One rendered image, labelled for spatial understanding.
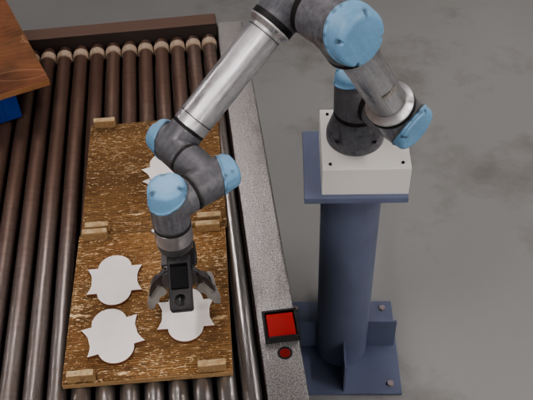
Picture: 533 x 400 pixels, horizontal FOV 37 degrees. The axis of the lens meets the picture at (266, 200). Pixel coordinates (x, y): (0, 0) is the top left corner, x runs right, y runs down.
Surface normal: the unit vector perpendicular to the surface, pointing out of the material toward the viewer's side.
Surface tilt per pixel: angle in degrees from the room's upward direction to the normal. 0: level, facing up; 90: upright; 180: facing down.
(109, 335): 0
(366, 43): 86
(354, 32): 87
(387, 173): 90
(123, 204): 0
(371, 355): 0
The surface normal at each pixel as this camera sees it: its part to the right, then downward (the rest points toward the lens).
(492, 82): -0.03, -0.70
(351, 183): -0.01, 0.71
